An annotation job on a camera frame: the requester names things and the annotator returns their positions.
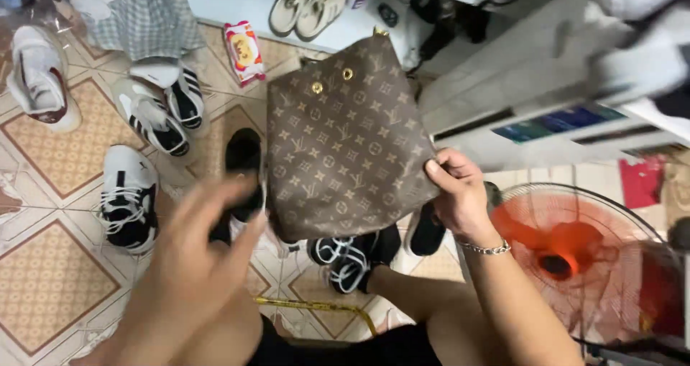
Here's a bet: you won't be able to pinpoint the person's left hand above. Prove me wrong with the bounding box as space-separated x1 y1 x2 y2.
128 173 268 330

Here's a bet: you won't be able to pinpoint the person's right hand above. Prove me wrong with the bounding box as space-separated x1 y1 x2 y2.
424 147 506 244

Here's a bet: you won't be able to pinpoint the brown monogram leather bag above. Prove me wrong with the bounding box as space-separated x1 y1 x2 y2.
265 27 441 243

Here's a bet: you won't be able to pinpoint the black slip-on shoe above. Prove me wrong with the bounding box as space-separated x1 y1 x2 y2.
405 200 448 257
209 127 266 246

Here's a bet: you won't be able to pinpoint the white and black laced sneaker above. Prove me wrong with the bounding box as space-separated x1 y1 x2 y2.
98 144 160 255

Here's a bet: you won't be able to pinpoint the white and black striped sneaker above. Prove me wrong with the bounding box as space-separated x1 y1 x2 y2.
129 58 207 136
110 77 193 160

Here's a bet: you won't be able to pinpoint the black sneaker with white laces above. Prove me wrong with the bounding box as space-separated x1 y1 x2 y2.
307 225 403 295

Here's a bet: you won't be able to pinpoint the red and white snack packet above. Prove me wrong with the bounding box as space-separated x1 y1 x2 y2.
223 20 266 88

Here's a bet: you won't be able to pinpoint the black shorts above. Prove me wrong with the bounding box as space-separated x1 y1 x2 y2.
247 315 444 366

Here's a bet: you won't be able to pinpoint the white raised platform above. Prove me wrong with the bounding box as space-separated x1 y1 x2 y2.
183 0 434 55

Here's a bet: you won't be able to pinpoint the grey checked cloth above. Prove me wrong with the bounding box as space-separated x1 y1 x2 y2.
47 0 207 61

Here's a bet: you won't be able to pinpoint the cream sneaker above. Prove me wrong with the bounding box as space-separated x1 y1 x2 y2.
295 0 349 42
268 0 325 38

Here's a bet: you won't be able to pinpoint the white and maroon sneaker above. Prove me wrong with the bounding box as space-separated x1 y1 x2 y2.
6 24 83 133

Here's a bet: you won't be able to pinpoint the person's right leg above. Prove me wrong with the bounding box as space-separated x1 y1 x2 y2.
367 265 499 366

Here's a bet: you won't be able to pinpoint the clear plastic bag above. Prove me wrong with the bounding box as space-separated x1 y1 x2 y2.
0 0 73 35

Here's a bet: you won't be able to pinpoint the white shelf unit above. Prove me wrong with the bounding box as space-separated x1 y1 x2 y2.
419 0 690 174

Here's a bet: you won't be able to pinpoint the orange electric fan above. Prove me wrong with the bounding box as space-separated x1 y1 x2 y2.
487 182 688 352

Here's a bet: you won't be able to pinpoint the red bag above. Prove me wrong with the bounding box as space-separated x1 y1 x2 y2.
618 155 667 210

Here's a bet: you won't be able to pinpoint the yellow strap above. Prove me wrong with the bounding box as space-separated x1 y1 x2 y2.
253 296 378 338

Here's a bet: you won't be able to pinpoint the silver chain bracelet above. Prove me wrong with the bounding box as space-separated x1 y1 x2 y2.
457 239 511 256

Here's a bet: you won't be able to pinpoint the black cables bundle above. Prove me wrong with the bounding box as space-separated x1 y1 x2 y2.
408 0 492 76

